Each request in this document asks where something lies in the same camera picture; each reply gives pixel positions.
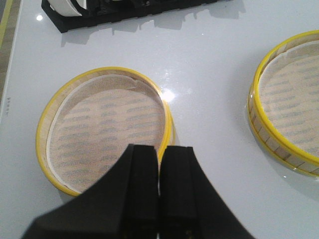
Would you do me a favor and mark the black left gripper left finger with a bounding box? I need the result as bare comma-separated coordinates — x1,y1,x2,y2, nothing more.
22,144,159,239

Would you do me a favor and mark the white bowl, leftmost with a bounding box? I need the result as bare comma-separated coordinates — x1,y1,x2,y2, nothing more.
48,0,87,17

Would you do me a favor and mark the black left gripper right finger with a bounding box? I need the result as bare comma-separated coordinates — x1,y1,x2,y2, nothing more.
159,146,253,239

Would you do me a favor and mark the bamboo steamer tier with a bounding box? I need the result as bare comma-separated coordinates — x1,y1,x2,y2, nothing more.
35,67,176,196
247,30,319,177

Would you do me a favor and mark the black dish rack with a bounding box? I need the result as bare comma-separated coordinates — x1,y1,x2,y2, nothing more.
41,0,216,33

